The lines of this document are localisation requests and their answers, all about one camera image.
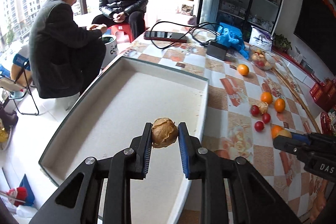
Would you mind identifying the rough-skinned mandarin orange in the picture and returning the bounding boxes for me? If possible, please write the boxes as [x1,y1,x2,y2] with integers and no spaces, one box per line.
[271,125,283,139]

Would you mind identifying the red cherry tomato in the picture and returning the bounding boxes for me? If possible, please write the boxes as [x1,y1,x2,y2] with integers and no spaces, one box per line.
[250,105,260,117]
[262,113,271,124]
[254,121,265,132]

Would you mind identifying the smooth yellow-orange fruit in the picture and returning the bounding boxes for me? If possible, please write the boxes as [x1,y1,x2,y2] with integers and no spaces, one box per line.
[276,129,292,138]

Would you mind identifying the red gift boxes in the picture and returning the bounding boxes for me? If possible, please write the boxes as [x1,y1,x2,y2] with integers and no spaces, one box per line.
[310,79,336,112]

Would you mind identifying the glass fruit bowl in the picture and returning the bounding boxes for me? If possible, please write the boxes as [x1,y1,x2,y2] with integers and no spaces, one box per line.
[249,46,275,71]

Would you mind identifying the green potted plant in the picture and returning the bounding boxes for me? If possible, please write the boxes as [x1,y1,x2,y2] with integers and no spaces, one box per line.
[273,34,292,53]

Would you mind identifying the white printed package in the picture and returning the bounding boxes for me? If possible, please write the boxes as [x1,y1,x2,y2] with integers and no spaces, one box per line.
[249,26,273,52]

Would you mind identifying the black power adapter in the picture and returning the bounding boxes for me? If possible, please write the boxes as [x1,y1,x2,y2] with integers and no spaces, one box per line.
[207,42,228,61]

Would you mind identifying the white shallow box tray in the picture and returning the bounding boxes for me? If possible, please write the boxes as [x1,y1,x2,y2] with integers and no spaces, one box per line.
[39,57,209,223]

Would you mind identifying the blue plastic bag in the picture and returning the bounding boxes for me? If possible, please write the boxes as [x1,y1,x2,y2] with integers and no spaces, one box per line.
[217,22,249,60]

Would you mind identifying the black folding chair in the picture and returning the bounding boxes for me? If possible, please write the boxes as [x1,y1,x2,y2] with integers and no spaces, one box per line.
[0,60,40,116]

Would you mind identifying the blue and white bag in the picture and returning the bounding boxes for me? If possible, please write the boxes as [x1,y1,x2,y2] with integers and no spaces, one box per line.
[10,44,33,87]

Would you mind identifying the man in dark coat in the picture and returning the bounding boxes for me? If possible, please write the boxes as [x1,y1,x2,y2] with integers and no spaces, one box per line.
[29,0,108,99]

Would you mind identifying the white bucket with lettering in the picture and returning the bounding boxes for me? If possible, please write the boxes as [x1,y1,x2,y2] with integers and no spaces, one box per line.
[101,35,118,69]

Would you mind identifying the red smartphone on table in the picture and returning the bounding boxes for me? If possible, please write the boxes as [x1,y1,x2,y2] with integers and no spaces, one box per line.
[143,31,187,43]

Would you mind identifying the red plastic stool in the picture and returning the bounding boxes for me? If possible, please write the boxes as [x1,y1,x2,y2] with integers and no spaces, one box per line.
[107,23,138,44]

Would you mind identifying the black charging cable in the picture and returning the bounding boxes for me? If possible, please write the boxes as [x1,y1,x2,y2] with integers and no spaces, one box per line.
[148,20,224,50]

